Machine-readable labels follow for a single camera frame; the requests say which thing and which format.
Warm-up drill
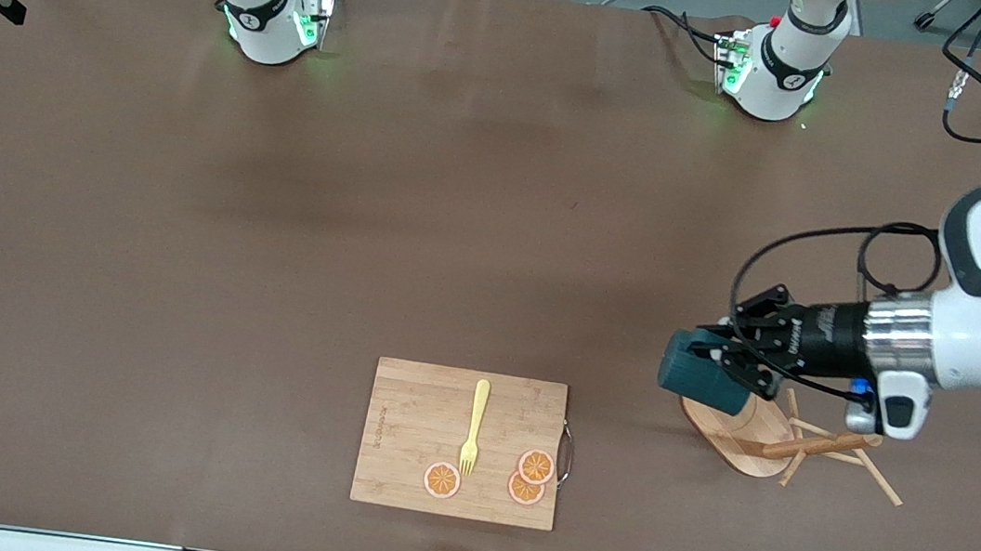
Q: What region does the teal cup yellow inside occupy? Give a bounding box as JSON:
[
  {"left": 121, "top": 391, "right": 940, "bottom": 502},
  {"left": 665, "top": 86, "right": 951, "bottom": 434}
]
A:
[{"left": 654, "top": 323, "right": 762, "bottom": 419}]

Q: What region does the wooden mug rack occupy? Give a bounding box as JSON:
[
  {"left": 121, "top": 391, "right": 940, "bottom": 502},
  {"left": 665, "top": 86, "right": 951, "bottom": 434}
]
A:
[{"left": 670, "top": 374, "right": 917, "bottom": 508}]

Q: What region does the orange slice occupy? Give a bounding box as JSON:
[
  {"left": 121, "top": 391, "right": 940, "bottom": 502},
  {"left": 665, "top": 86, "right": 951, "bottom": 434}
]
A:
[
  {"left": 505, "top": 469, "right": 548, "bottom": 508},
  {"left": 421, "top": 460, "right": 465, "bottom": 503},
  {"left": 516, "top": 447, "right": 558, "bottom": 488}
]

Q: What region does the yellow plastic fork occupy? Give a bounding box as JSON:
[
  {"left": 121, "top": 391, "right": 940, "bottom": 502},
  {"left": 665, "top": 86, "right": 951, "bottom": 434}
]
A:
[{"left": 457, "top": 377, "right": 493, "bottom": 479}]

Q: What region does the bamboo cutting board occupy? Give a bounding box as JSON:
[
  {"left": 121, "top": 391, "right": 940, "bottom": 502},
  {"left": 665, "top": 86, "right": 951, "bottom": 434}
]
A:
[{"left": 348, "top": 354, "right": 573, "bottom": 533}]

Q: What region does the black left arm base cable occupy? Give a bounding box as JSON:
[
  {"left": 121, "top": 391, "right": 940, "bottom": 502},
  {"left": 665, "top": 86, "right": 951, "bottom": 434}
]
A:
[{"left": 636, "top": 2, "right": 731, "bottom": 67}]

